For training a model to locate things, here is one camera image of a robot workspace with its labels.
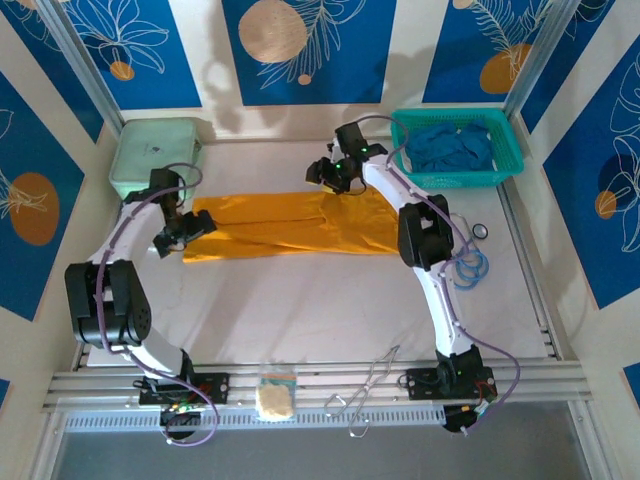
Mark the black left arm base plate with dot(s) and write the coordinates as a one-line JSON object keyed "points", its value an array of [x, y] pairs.
{"points": [[215, 387]]}

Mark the blue t-shirt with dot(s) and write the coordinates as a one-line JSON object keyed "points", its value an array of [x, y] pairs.
{"points": [[445, 145]]}

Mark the yellow t-shirt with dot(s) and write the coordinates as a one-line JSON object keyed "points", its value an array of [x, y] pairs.
{"points": [[300, 225]]}

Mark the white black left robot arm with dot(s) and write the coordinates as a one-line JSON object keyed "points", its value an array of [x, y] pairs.
{"points": [[105, 300]]}

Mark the aluminium frame post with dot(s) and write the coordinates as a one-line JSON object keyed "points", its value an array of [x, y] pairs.
{"points": [[532, 55], [82, 65]]}

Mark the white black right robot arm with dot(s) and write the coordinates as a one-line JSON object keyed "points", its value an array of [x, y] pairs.
{"points": [[425, 240]]}

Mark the blue floral wall panel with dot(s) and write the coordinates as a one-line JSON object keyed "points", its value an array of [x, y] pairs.
{"points": [[320, 75], [590, 150], [460, 60], [25, 150], [165, 75]]}

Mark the aluminium frame rail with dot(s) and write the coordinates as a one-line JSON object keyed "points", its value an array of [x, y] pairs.
{"points": [[320, 380]]}

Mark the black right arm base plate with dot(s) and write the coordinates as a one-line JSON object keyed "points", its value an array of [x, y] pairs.
{"points": [[420, 385]]}

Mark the mint green zip case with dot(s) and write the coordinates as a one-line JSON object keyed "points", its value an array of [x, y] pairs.
{"points": [[145, 145]]}

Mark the teal plastic basket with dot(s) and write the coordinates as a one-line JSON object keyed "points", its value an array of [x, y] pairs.
{"points": [[450, 182]]}

